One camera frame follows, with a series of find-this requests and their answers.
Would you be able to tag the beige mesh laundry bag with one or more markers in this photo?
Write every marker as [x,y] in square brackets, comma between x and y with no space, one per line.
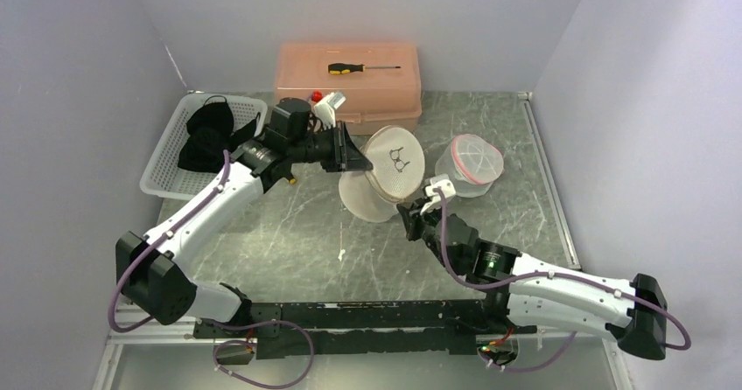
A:
[398,170]

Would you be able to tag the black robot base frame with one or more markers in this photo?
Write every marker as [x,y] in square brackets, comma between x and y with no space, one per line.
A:
[286,329]

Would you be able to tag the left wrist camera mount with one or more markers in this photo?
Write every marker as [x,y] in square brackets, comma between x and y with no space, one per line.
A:
[326,106]

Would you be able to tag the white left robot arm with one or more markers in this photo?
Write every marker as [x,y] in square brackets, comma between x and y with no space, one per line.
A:
[151,271]

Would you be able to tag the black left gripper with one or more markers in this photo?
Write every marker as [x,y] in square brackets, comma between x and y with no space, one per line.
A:
[345,155]

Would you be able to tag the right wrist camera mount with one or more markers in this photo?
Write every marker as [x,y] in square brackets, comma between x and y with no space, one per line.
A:
[440,190]

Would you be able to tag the yellow black screwdriver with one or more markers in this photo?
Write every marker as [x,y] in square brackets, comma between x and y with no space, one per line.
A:
[347,68]

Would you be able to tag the white plastic basket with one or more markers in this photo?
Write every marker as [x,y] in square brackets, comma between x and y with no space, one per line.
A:
[162,177]

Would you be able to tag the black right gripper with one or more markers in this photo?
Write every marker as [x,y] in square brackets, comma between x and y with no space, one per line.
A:
[413,219]

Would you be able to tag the black bra in basket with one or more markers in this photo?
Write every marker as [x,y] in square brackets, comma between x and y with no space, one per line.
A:
[211,131]

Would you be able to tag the white mesh bag red zipper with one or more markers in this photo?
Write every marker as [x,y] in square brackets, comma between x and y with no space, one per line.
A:
[472,164]

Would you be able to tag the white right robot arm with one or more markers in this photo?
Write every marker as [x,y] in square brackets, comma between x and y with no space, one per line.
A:
[522,290]

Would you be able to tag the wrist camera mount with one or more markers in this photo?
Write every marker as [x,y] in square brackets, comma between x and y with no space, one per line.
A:
[440,190]
[326,106]

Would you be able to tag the pink plastic storage box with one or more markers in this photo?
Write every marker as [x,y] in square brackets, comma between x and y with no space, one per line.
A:
[374,99]

